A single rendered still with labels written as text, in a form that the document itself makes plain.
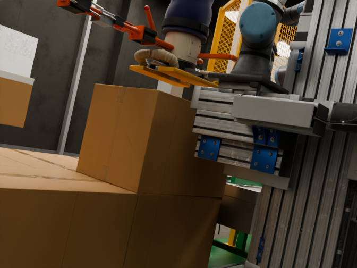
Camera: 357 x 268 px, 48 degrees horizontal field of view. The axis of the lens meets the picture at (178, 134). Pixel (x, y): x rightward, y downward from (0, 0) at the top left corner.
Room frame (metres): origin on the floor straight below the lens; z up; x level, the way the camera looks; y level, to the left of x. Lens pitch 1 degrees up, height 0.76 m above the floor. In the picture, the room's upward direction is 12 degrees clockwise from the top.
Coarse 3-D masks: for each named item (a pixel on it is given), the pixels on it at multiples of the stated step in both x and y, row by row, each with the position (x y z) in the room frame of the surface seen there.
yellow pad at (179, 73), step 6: (162, 66) 1.71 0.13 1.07; (180, 66) 1.75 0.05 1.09; (168, 72) 1.71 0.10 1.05; (174, 72) 1.68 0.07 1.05; (180, 72) 1.69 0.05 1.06; (186, 72) 1.72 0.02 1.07; (180, 78) 1.80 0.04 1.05; (186, 78) 1.76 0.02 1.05; (192, 78) 1.75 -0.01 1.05; (198, 78) 1.78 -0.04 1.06; (192, 84) 1.90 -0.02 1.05; (198, 84) 1.86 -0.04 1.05; (204, 84) 1.82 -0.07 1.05; (210, 84) 1.85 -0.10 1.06
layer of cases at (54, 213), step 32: (0, 160) 1.61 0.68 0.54; (32, 160) 1.83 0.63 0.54; (64, 160) 2.13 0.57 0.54; (0, 192) 1.08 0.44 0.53; (32, 192) 1.16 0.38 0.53; (64, 192) 1.25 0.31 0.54; (96, 192) 1.35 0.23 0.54; (128, 192) 1.47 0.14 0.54; (0, 224) 1.10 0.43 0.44; (32, 224) 1.18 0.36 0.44; (64, 224) 1.27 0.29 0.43; (96, 224) 1.37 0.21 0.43; (128, 224) 1.49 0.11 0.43; (160, 224) 1.63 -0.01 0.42; (192, 224) 1.81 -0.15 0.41; (0, 256) 1.12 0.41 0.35; (32, 256) 1.20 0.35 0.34; (64, 256) 1.29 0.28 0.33; (96, 256) 1.39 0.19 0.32; (128, 256) 1.52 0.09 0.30; (160, 256) 1.67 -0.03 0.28; (192, 256) 1.85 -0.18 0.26
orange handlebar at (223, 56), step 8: (64, 0) 1.38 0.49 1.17; (128, 24) 1.59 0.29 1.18; (128, 32) 1.65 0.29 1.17; (136, 32) 1.63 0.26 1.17; (160, 40) 1.73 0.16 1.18; (168, 48) 1.79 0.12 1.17; (200, 56) 1.84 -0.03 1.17; (208, 56) 1.80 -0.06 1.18; (216, 56) 1.77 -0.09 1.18; (224, 56) 1.75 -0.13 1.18; (232, 56) 1.73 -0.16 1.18
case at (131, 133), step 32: (96, 96) 1.74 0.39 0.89; (128, 96) 1.61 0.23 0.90; (160, 96) 1.52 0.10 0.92; (96, 128) 1.71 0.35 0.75; (128, 128) 1.58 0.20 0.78; (160, 128) 1.55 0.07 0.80; (96, 160) 1.68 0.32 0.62; (128, 160) 1.56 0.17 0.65; (160, 160) 1.58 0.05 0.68; (192, 160) 1.73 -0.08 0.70; (160, 192) 1.61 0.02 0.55; (192, 192) 1.77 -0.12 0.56
